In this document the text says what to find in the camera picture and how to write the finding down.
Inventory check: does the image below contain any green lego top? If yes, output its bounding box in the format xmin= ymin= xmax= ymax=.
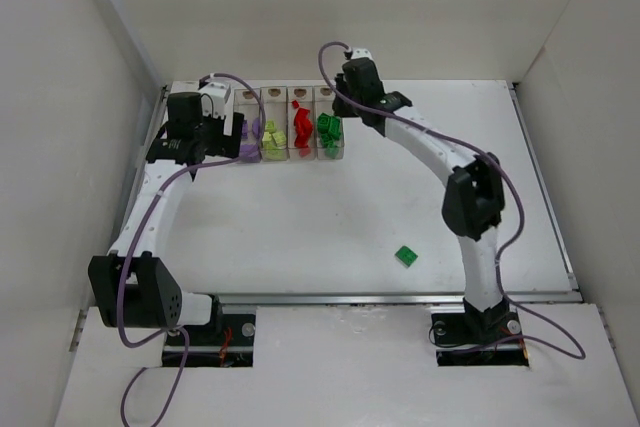
xmin=328 ymin=117 xmax=342 ymax=141

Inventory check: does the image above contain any green lego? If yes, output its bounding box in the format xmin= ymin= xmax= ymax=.
xmin=320 ymin=134 xmax=334 ymax=148
xmin=328 ymin=117 xmax=342 ymax=141
xmin=316 ymin=113 xmax=333 ymax=133
xmin=324 ymin=145 xmax=340 ymax=159

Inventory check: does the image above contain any purple curved lego block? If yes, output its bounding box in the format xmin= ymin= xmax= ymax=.
xmin=239 ymin=144 xmax=261 ymax=163

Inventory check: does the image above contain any purple round lego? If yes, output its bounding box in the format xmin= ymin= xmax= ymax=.
xmin=251 ymin=117 xmax=261 ymax=139

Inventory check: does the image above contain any red round lego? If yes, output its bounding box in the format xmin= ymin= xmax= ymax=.
xmin=294 ymin=132 xmax=311 ymax=149

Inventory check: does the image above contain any purple lego stack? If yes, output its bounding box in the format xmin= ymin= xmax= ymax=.
xmin=241 ymin=120 xmax=249 ymax=140

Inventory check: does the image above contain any red square lego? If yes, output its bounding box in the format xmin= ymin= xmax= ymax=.
xmin=294 ymin=107 xmax=310 ymax=122

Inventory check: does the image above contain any red tall lego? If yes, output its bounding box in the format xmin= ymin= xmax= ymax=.
xmin=294 ymin=119 xmax=313 ymax=134

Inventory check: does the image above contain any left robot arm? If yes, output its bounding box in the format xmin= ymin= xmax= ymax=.
xmin=88 ymin=82 xmax=244 ymax=329

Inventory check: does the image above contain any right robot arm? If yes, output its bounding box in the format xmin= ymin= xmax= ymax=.
xmin=333 ymin=57 xmax=505 ymax=313

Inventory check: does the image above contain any green lego plate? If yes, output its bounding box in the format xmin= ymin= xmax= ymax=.
xmin=394 ymin=245 xmax=418 ymax=268

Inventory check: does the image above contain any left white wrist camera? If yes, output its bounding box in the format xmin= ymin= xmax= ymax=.
xmin=199 ymin=82 xmax=231 ymax=119

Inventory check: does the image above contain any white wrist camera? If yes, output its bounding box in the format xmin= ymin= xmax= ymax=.
xmin=199 ymin=82 xmax=231 ymax=119
xmin=344 ymin=47 xmax=373 ymax=61

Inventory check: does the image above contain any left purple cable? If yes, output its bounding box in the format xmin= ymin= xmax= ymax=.
xmin=116 ymin=72 xmax=266 ymax=427

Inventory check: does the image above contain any purple cable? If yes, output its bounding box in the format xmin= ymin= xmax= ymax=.
xmin=116 ymin=72 xmax=266 ymax=427
xmin=317 ymin=41 xmax=587 ymax=360

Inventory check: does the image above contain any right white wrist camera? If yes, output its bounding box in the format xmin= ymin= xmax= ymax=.
xmin=344 ymin=47 xmax=373 ymax=61

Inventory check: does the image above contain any aluminium rail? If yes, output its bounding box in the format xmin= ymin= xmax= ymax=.
xmin=218 ymin=291 xmax=583 ymax=306

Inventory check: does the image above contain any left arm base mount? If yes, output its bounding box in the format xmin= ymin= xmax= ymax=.
xmin=185 ymin=308 xmax=257 ymax=368

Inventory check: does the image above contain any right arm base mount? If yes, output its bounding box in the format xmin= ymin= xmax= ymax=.
xmin=428 ymin=311 xmax=529 ymax=367

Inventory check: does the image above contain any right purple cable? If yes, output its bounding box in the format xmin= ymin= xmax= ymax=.
xmin=317 ymin=41 xmax=587 ymax=360

